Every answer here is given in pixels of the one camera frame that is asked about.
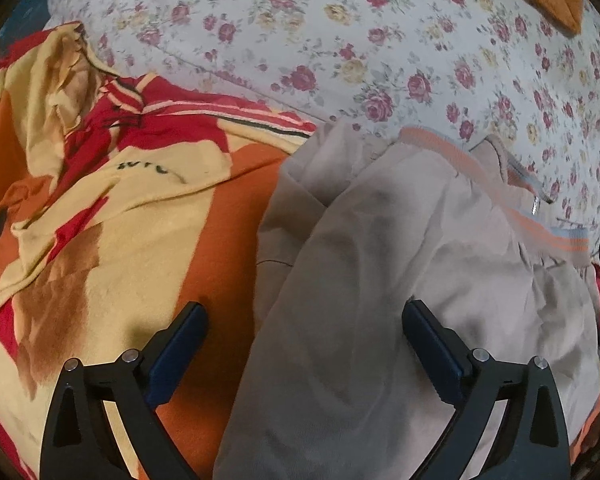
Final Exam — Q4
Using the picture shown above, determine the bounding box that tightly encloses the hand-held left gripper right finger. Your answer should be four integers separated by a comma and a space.
401, 299, 573, 480

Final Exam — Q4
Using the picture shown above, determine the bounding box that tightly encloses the blue cloth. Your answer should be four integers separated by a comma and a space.
0, 0, 55, 53

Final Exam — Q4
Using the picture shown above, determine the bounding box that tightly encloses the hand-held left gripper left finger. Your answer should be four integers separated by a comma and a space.
40, 301, 209, 480

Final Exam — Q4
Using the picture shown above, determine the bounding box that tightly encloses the red orange yellow blanket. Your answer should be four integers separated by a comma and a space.
0, 22, 600, 480

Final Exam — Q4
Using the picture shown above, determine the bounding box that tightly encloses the beige zip jacket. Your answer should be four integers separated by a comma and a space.
212, 120, 600, 480

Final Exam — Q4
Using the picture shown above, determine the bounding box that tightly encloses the floral quilt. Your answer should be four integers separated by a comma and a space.
47, 0, 600, 256

